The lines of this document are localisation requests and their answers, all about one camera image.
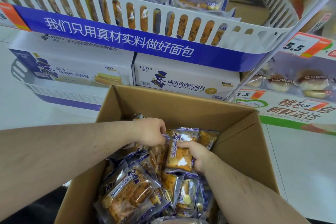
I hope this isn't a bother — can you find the orange white price tag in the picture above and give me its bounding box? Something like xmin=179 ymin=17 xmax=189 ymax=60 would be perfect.
xmin=0 ymin=2 xmax=32 ymax=32
xmin=279 ymin=32 xmax=333 ymax=58
xmin=290 ymin=100 xmax=330 ymax=113
xmin=236 ymin=89 xmax=265 ymax=100

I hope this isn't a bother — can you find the green white shelf banner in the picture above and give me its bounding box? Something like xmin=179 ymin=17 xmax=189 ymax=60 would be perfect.
xmin=236 ymin=89 xmax=336 ymax=137

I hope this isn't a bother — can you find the person's left forearm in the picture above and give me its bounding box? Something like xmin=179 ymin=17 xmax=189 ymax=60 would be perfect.
xmin=0 ymin=120 xmax=137 ymax=222

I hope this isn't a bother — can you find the white carton with sandwich print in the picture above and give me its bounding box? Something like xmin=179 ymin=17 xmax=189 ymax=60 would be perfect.
xmin=9 ymin=31 xmax=137 ymax=87

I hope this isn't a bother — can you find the white carton with barcode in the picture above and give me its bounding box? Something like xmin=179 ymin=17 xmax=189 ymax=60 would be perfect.
xmin=132 ymin=53 xmax=241 ymax=101

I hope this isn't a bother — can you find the pile of bread packets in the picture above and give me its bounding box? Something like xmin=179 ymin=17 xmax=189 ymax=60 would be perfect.
xmin=93 ymin=113 xmax=223 ymax=224

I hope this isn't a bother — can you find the person's right forearm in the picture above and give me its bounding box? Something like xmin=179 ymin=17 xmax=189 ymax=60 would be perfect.
xmin=202 ymin=150 xmax=311 ymax=224

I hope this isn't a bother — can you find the blue shelf banner strip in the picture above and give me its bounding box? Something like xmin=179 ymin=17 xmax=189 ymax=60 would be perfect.
xmin=13 ymin=5 xmax=268 ymax=72

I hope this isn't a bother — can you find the brown cardboard box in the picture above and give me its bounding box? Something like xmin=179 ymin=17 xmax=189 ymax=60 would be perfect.
xmin=54 ymin=85 xmax=280 ymax=224

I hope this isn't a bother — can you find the person's right hand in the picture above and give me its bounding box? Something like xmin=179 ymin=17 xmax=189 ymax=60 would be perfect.
xmin=176 ymin=141 xmax=214 ymax=174

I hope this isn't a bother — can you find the packed round bun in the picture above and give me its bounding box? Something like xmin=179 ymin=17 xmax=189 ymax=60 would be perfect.
xmin=247 ymin=72 xmax=267 ymax=88
xmin=266 ymin=74 xmax=298 ymax=93
xmin=296 ymin=69 xmax=330 ymax=91
xmin=302 ymin=90 xmax=336 ymax=100

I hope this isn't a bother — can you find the person's left hand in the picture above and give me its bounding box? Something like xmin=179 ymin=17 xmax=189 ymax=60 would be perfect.
xmin=132 ymin=117 xmax=166 ymax=148

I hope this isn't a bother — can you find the clear purple bread packet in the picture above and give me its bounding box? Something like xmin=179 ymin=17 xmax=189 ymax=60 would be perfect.
xmin=165 ymin=127 xmax=200 ymax=172

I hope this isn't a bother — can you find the brown cardboard sheet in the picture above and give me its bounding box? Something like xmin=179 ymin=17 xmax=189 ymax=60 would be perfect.
xmin=225 ymin=0 xmax=271 ymax=26

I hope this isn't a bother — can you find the white slotted shelf basket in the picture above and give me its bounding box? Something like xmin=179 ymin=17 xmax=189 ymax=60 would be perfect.
xmin=0 ymin=0 xmax=300 ymax=55

